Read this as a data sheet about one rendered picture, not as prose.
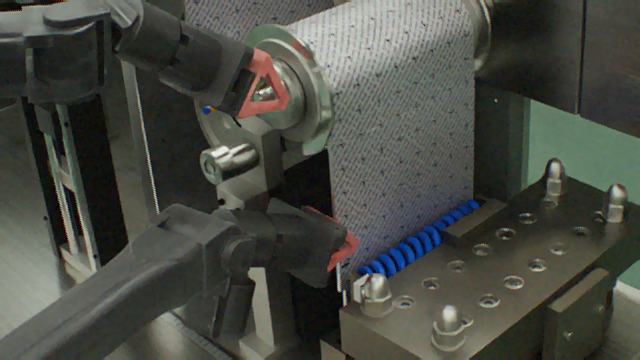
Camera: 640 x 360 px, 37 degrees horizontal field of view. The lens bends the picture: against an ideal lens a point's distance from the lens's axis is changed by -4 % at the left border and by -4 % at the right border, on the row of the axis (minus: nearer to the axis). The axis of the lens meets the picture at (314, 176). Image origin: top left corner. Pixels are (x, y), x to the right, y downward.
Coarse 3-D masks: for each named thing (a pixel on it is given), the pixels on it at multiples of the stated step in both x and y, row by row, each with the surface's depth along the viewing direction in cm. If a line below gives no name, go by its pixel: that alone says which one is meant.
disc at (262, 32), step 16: (256, 32) 104; (272, 32) 101; (288, 32) 99; (304, 48) 98; (320, 64) 98; (320, 80) 99; (320, 96) 100; (320, 128) 102; (288, 144) 107; (304, 144) 105; (320, 144) 103
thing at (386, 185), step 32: (448, 96) 113; (384, 128) 107; (416, 128) 111; (448, 128) 116; (352, 160) 105; (384, 160) 109; (416, 160) 113; (448, 160) 118; (352, 192) 107; (384, 192) 111; (416, 192) 115; (448, 192) 120; (352, 224) 109; (384, 224) 113; (416, 224) 118; (352, 256) 111
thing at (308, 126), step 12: (468, 12) 113; (264, 48) 103; (276, 48) 102; (288, 48) 100; (288, 60) 101; (300, 60) 99; (300, 72) 100; (312, 84) 99; (312, 96) 100; (312, 108) 101; (312, 120) 102; (288, 132) 106; (300, 132) 104; (312, 132) 103
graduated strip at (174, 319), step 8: (168, 312) 129; (168, 320) 128; (176, 320) 128; (176, 328) 126; (184, 328) 126; (192, 336) 124; (200, 336) 124; (200, 344) 123; (208, 344) 123; (216, 344) 123; (208, 352) 122; (216, 352) 121; (224, 352) 121
